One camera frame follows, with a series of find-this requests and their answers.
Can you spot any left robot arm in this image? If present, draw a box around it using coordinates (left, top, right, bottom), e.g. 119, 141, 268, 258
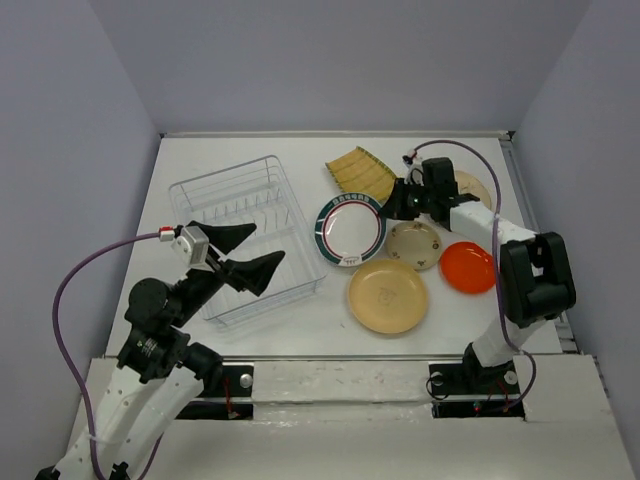
37, 221, 285, 479

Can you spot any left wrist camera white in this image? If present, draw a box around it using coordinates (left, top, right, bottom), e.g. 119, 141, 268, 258
159, 226, 209, 269

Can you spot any small beige flower plate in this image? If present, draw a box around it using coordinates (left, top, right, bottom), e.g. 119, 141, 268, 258
385, 221, 443, 271

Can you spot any clear wire dish rack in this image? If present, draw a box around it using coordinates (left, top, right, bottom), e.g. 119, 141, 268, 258
168, 155, 326, 326

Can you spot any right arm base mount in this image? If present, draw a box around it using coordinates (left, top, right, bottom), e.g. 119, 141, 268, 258
425, 361, 525, 419

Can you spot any large yellow round plate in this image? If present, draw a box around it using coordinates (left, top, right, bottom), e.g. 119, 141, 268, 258
347, 259, 429, 335

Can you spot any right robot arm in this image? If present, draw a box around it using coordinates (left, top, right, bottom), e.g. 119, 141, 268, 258
380, 157, 576, 395

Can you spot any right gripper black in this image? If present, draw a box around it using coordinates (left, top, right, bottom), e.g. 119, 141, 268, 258
377, 178, 435, 221

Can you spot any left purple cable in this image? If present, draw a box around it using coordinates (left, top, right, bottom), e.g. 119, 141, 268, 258
52, 232, 162, 479

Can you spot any beige floral square plate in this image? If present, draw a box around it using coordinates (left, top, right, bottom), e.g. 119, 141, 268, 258
454, 170, 492, 209

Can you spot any green rimmed white plate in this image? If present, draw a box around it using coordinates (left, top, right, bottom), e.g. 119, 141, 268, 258
314, 192, 387, 268

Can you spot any orange round plate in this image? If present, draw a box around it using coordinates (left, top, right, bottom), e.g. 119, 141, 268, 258
439, 241, 496, 295

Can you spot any yellow bamboo pattern plate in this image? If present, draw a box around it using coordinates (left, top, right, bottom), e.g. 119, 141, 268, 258
326, 146, 397, 202

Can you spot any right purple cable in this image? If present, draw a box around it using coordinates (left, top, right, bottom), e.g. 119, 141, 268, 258
404, 139, 537, 414

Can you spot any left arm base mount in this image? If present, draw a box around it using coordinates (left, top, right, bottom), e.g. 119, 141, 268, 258
176, 363, 254, 421

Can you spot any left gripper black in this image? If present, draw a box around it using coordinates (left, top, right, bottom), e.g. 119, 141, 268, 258
171, 219, 287, 324

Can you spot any purple cable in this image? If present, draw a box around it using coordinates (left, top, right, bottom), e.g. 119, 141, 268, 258
404, 139, 537, 414
52, 232, 162, 479

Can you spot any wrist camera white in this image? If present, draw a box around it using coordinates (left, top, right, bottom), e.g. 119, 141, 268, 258
159, 226, 209, 269
402, 149, 423, 186

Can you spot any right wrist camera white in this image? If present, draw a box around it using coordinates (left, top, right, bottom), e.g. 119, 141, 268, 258
402, 149, 423, 186

